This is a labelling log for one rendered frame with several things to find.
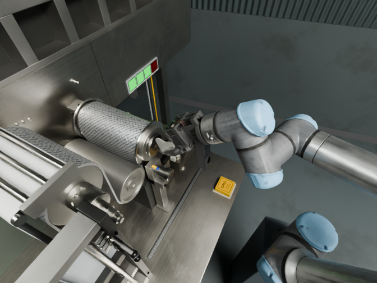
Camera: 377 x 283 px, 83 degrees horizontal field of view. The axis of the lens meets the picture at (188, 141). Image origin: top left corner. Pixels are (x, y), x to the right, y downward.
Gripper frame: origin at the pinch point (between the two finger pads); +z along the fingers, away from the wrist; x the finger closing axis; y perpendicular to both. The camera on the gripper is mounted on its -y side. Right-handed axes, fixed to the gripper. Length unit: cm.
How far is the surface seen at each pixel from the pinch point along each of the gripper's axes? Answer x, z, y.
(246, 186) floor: -76, 58, -113
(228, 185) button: -14.8, 4.8, -37.2
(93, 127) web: 7.1, 14.0, 17.5
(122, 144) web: 7.7, 5.6, 9.1
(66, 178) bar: 27.5, -11.9, 16.3
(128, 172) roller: 13.1, 3.8, 2.6
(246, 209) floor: -54, 52, -118
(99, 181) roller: 21.5, -0.9, 8.5
